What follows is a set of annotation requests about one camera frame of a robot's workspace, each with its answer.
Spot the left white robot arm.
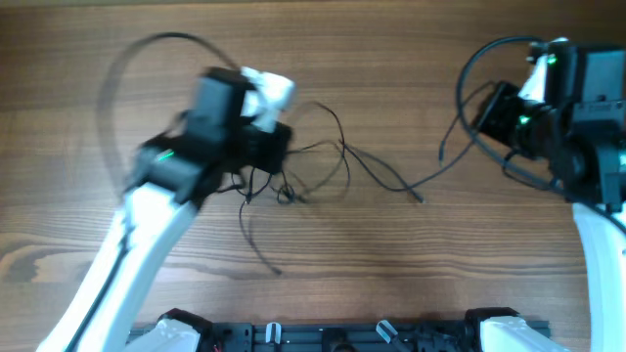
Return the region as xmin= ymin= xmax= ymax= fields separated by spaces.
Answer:
xmin=38 ymin=67 xmax=295 ymax=351

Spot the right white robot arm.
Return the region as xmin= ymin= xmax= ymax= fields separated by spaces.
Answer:
xmin=470 ymin=38 xmax=625 ymax=351

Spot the left camera black cable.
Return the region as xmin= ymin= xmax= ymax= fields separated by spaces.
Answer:
xmin=63 ymin=31 xmax=241 ymax=352

